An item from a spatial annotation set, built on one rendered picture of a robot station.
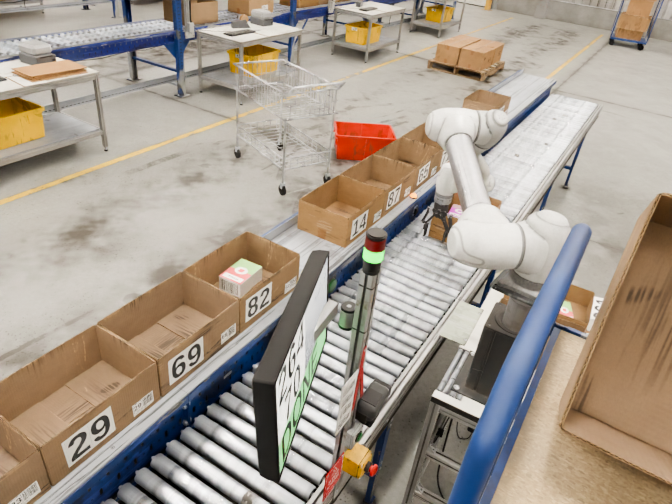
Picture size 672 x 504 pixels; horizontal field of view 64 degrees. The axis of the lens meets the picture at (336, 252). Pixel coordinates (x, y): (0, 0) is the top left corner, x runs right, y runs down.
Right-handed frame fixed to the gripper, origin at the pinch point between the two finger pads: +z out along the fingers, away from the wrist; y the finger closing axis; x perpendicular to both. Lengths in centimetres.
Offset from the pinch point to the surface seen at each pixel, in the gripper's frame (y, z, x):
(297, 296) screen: 21, -70, -164
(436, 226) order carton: -4.3, 2.6, 14.2
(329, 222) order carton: -39, -14, -47
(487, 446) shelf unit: 72, -105, -209
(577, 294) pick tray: 76, 5, 3
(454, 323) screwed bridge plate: 33, 10, -50
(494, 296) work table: 42.0, 10.3, -17.2
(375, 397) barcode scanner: 35, -24, -139
